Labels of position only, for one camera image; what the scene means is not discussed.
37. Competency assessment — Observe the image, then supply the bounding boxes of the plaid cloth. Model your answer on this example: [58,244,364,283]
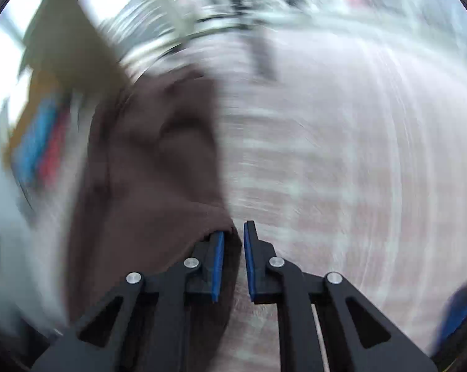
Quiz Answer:
[203,27,467,372]

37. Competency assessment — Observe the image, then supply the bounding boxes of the stack of folded clothes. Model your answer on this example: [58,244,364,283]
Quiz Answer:
[39,112,72,187]

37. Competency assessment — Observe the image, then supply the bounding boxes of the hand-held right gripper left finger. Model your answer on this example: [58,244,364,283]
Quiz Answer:
[31,230,225,372]

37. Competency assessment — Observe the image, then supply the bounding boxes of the blue hoodie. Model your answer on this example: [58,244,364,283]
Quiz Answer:
[12,97,64,187]

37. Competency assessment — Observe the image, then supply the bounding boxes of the ring light on tripod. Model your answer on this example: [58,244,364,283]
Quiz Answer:
[203,0,296,83]

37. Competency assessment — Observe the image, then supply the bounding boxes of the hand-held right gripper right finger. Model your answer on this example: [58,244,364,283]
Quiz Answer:
[243,221,439,372]

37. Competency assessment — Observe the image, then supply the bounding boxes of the blue and black garment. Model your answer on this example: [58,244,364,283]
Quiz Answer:
[430,278,467,362]

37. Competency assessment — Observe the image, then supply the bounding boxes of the brown garment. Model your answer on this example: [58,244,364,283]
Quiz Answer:
[66,66,242,372]

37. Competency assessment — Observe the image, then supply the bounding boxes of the pine plank board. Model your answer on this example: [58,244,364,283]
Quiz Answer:
[4,69,61,172]

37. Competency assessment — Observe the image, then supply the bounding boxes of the large light wooden board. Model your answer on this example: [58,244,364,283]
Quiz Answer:
[20,0,134,86]

